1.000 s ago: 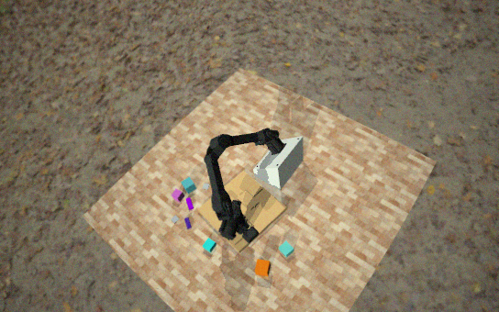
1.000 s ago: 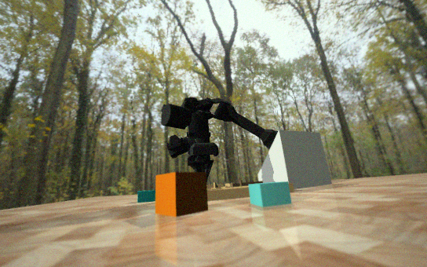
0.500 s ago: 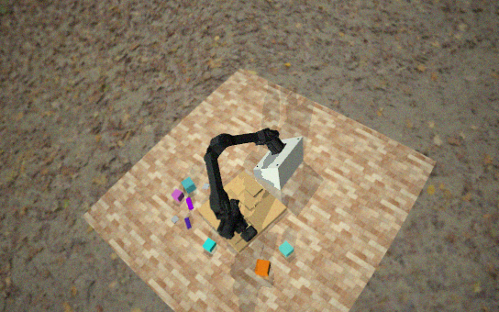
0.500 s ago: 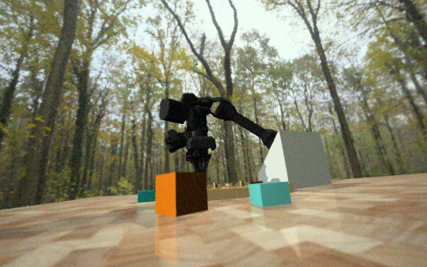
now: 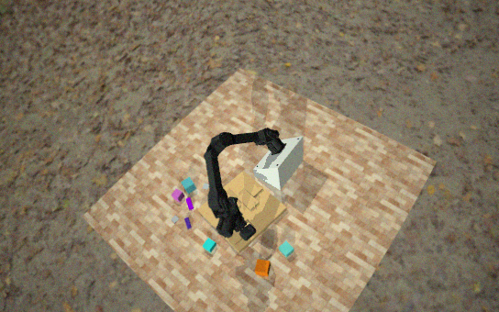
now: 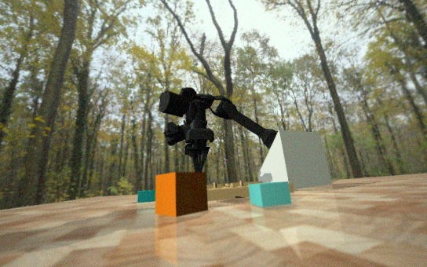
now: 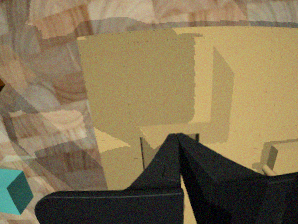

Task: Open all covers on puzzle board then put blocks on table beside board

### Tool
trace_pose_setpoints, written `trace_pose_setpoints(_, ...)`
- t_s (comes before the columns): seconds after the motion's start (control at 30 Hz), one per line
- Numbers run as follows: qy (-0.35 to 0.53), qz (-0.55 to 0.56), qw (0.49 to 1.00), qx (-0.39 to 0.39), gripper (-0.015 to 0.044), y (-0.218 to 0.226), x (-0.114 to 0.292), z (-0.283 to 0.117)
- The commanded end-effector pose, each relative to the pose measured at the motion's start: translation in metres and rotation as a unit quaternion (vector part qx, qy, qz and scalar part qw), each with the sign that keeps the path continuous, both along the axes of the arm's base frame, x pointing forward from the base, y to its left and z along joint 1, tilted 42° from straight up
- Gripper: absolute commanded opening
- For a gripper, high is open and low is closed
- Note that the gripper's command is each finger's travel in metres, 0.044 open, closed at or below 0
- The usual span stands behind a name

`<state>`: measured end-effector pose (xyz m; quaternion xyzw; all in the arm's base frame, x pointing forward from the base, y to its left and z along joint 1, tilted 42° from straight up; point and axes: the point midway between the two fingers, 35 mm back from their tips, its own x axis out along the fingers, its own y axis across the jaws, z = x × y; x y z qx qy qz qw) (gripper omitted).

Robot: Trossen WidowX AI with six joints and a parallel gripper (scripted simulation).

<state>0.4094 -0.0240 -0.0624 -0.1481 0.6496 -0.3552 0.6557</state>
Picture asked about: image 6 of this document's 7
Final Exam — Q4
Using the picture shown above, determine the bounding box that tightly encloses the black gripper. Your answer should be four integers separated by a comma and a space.
184, 116, 214, 173

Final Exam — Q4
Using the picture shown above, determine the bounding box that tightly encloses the orange-brown block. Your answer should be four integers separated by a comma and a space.
155, 173, 208, 217

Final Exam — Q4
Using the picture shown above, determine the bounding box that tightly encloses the cyan cube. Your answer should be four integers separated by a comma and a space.
137, 191, 156, 203

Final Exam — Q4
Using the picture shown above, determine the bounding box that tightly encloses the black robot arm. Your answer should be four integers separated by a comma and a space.
159, 87, 278, 149

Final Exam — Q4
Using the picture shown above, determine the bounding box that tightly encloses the teal square block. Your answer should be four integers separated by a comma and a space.
249, 181, 292, 207

